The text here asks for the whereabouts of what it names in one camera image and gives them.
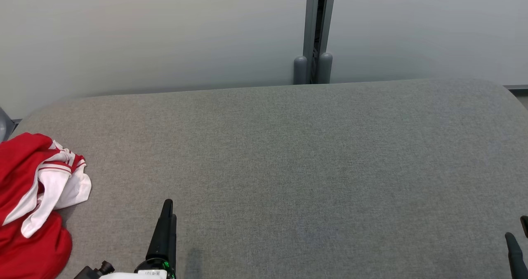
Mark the grey partition post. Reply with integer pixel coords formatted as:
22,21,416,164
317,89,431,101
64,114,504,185
293,0,337,85

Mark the grey partition base rail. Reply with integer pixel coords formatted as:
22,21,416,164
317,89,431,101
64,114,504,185
503,84,528,96

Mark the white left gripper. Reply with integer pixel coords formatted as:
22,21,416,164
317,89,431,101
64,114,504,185
99,199,177,279

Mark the red white striped jersey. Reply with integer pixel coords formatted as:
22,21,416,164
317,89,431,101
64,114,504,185
0,141,92,279

